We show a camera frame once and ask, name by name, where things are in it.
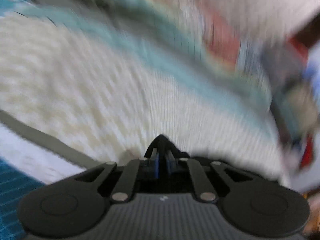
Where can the striped patterned bed comforter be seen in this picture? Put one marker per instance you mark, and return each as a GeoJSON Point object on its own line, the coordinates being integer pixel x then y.
{"type": "Point", "coordinates": [87, 85]}

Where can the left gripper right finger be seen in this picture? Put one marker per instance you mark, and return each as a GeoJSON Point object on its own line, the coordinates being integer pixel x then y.
{"type": "Point", "coordinates": [171, 161]}

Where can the black pants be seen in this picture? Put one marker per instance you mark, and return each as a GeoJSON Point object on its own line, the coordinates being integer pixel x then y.
{"type": "Point", "coordinates": [164, 147]}

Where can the red floral patchwork quilt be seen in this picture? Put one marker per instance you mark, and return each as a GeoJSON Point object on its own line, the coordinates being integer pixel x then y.
{"type": "Point", "coordinates": [201, 19]}

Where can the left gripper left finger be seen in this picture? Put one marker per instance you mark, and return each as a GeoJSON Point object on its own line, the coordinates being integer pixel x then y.
{"type": "Point", "coordinates": [155, 162]}

